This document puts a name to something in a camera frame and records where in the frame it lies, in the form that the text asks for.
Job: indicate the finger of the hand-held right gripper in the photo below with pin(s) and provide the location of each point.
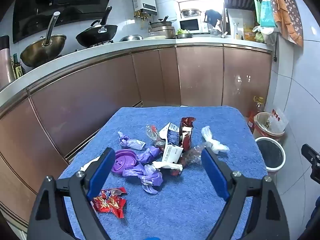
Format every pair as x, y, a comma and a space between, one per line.
316, 173
311, 153

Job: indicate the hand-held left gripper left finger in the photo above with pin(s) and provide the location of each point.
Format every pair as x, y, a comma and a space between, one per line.
101, 177

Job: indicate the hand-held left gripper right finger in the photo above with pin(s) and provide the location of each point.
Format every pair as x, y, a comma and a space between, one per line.
215, 175

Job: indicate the purple plastic lid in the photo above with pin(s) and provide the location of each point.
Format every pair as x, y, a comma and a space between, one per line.
122, 161

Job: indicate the white bin with black liner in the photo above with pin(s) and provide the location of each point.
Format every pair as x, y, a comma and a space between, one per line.
270, 153

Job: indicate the red snack wrapper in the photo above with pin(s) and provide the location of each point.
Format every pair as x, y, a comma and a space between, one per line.
110, 202

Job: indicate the knotted white plastic bag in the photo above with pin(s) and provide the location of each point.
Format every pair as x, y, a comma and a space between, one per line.
212, 142

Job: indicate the small red wrapper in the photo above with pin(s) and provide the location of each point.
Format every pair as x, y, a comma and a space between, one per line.
176, 172

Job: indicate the blue towel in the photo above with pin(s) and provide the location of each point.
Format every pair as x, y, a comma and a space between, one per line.
180, 205

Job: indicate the purple and white wrapper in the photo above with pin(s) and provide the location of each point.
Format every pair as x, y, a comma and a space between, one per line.
130, 141

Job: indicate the large purple plastic bag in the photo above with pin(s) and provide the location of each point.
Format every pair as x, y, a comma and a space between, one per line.
147, 176

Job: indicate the clear plastic bag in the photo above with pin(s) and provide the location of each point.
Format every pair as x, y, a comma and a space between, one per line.
276, 121

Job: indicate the white tissue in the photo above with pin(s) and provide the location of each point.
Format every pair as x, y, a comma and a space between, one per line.
167, 165

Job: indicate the dark red snack packet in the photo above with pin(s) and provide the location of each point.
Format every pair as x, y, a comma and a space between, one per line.
187, 135

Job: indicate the blue and white carton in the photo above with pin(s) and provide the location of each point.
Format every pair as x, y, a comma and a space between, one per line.
171, 152

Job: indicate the small purple plastic bag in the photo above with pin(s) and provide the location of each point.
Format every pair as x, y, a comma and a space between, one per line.
150, 153

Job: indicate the red and beige bin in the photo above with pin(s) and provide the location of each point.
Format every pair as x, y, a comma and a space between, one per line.
261, 130

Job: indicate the red package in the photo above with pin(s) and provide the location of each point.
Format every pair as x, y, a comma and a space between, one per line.
250, 122

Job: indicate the clear wrapper with red scraps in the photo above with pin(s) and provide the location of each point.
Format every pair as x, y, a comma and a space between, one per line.
153, 133

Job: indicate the yellow cooking oil bottle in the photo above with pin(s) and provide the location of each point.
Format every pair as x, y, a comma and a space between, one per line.
258, 103

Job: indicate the brown kitchen cabinet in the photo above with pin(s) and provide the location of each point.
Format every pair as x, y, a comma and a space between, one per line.
100, 100

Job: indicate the gas stove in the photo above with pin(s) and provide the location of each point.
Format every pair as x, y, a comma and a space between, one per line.
97, 45

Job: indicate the olive oil bottle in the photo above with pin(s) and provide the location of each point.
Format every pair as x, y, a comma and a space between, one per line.
18, 70

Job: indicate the orange brown patterned cloth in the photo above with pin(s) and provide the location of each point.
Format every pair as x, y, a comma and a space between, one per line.
287, 17

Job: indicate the black wok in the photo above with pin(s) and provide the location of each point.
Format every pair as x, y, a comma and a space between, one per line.
97, 36

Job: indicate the steel pot lid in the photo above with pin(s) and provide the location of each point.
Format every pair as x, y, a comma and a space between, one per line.
131, 38

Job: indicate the white spray bottle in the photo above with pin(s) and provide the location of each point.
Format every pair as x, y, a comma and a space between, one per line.
236, 31

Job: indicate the bowl of green vegetables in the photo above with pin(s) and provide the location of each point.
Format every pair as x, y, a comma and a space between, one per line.
183, 33

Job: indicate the teal plastic bag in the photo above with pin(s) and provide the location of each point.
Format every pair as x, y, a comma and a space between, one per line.
267, 15

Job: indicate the pink cylinder flask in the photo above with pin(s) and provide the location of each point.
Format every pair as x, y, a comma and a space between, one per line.
5, 62

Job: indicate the steel cooking pot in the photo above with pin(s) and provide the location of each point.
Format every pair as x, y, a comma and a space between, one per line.
162, 32

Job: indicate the white microwave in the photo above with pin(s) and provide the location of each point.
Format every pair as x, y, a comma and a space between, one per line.
190, 25

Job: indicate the green cutting board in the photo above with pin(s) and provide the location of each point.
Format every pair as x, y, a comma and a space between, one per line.
256, 10

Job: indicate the steel pot with lid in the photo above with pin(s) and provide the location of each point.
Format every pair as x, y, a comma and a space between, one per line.
190, 13

